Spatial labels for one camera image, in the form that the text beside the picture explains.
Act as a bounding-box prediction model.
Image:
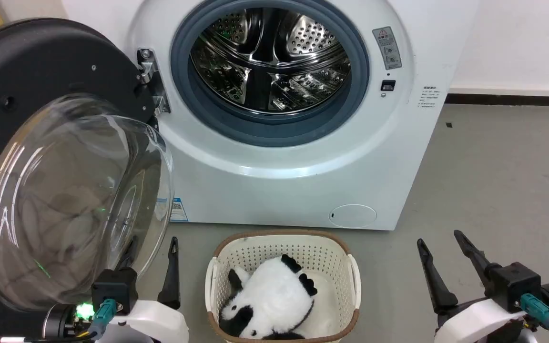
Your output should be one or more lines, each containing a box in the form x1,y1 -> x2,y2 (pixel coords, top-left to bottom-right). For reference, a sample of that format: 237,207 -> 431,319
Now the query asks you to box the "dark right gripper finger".
416,238 -> 459,314
453,230 -> 500,297

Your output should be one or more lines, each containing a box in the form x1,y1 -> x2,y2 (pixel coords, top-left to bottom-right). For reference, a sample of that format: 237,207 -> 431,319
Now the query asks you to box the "teal plug left gripper cable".
87,299 -> 118,340

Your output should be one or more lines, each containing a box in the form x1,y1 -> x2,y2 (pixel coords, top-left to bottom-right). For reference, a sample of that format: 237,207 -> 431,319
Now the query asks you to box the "black washer door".
0,18 -> 175,343

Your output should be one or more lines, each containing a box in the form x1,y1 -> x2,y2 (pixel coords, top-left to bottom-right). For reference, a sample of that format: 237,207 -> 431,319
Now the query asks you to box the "blue white QR sticker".
169,197 -> 190,222

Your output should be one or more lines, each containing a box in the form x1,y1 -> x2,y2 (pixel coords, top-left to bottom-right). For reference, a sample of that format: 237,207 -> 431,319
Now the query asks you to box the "cream plastic laundry basket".
204,229 -> 362,343

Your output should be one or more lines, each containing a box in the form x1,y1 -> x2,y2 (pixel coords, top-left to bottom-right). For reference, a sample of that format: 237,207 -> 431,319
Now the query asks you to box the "round white filter cover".
328,204 -> 378,229

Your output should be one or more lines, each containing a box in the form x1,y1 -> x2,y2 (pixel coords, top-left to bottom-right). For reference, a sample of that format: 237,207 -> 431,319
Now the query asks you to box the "stainless steel washer drum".
189,7 -> 352,115

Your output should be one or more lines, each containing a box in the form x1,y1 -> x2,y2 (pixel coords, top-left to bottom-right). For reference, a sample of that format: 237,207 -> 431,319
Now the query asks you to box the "white front-load washing machine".
61,0 -> 481,232

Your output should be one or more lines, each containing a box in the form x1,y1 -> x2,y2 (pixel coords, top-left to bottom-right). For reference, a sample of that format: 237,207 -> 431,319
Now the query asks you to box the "metal door hinge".
136,48 -> 172,115

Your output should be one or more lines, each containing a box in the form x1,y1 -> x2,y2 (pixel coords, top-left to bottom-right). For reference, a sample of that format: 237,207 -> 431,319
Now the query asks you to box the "grey warning label sticker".
372,26 -> 403,71

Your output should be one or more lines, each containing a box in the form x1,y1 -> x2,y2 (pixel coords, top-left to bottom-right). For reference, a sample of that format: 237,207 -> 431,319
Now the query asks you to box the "dark wall baseboard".
445,93 -> 549,107

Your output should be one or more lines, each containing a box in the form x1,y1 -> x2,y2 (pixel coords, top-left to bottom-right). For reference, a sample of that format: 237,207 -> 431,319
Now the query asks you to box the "small printed text sticker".
417,85 -> 442,110

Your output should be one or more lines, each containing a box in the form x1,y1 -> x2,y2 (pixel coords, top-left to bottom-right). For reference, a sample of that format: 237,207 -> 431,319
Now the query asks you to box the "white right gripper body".
434,297 -> 540,343

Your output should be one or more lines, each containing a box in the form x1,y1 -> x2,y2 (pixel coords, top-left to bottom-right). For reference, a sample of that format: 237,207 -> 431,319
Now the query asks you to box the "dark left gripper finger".
157,236 -> 182,311
112,235 -> 140,272

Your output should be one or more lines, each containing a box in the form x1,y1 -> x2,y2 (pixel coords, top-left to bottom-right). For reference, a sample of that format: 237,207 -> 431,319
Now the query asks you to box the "black white panda plush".
218,254 -> 318,340

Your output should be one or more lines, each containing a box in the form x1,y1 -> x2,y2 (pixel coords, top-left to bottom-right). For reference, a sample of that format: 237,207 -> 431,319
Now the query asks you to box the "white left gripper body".
95,300 -> 190,343

